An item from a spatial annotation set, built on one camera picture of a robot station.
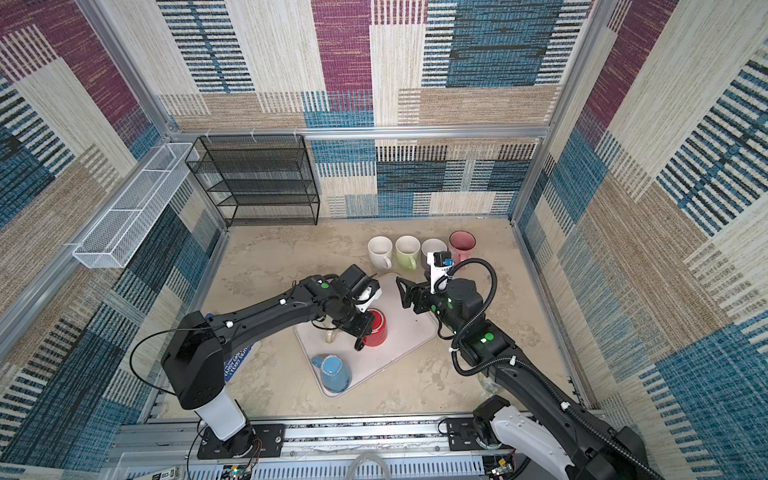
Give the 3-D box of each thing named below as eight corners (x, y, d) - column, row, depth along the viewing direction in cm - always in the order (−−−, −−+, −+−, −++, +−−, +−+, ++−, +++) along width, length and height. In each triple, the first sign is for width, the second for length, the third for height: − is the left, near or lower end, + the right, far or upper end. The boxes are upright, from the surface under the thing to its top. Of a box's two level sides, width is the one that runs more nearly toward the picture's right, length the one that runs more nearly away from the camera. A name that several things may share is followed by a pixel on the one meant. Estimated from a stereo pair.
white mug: (368, 277, 105) (366, 261, 98) (369, 253, 112) (368, 236, 105) (392, 277, 105) (392, 260, 98) (392, 253, 112) (392, 236, 105)
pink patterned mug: (447, 268, 107) (451, 248, 99) (444, 250, 113) (448, 230, 104) (471, 268, 107) (478, 248, 99) (467, 250, 113) (473, 230, 104)
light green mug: (395, 278, 104) (396, 262, 97) (395, 252, 112) (395, 235, 104) (419, 278, 104) (422, 262, 97) (417, 252, 112) (419, 235, 104)
